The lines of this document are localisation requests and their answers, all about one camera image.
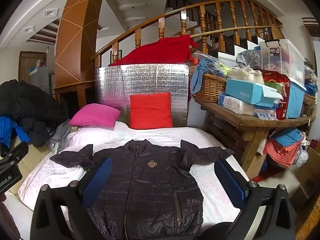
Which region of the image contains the black quilted jacket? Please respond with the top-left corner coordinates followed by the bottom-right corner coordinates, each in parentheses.
top-left (51, 140), bottom-right (233, 239)

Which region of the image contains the folded clothes stack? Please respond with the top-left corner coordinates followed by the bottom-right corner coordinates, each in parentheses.
top-left (263, 128), bottom-right (305, 168)

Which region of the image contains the beige sofa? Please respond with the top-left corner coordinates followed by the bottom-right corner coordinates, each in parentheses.
top-left (9, 144), bottom-right (50, 196)

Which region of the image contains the blue jacket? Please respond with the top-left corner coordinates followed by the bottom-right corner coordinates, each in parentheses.
top-left (0, 116), bottom-right (30, 148)

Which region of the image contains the white bed blanket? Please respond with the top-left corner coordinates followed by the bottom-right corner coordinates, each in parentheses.
top-left (17, 122), bottom-right (241, 239)

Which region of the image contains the grey garment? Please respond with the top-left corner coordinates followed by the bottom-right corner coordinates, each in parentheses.
top-left (46, 119), bottom-right (72, 153)

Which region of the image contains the black coat pile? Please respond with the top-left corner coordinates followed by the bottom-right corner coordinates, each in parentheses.
top-left (1, 80), bottom-right (68, 147)

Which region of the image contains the wooden side table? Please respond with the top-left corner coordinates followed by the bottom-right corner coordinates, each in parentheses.
top-left (195, 99), bottom-right (316, 172)

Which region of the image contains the pink pillow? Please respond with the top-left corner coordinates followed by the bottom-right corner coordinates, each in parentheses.
top-left (69, 103), bottom-right (121, 128)

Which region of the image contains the brown curved column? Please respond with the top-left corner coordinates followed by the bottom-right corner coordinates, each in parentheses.
top-left (54, 0), bottom-right (103, 107)

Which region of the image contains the tissue pack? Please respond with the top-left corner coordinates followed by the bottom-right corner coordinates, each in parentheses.
top-left (218, 93), bottom-right (254, 116)

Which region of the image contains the teal cardboard box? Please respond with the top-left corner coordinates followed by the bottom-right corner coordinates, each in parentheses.
top-left (225, 79), bottom-right (283, 108)

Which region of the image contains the blue plastic bin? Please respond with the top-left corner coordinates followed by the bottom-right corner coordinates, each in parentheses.
top-left (286, 77), bottom-right (306, 119)

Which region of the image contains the silver foil headboard panel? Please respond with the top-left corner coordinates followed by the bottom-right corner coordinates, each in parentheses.
top-left (95, 64), bottom-right (189, 127)

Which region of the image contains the red printed box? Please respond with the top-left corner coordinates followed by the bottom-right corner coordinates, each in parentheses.
top-left (261, 70), bottom-right (290, 120)

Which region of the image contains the red pillow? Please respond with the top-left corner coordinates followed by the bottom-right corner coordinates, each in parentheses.
top-left (130, 92), bottom-right (173, 129)

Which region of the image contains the wicker basket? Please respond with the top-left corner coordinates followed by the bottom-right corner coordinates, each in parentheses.
top-left (191, 74), bottom-right (227, 103)

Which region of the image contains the clear plastic storage box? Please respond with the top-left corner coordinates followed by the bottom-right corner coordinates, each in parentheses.
top-left (259, 39), bottom-right (305, 86)

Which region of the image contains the blue cloth in basket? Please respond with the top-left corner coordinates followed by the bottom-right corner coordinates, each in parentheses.
top-left (190, 59), bottom-right (226, 94)

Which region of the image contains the red cloth on headboard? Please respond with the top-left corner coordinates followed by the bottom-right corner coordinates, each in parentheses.
top-left (110, 35), bottom-right (199, 66)

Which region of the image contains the wooden stair railing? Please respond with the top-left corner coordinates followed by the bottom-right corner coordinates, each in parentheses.
top-left (92, 0), bottom-right (283, 67)

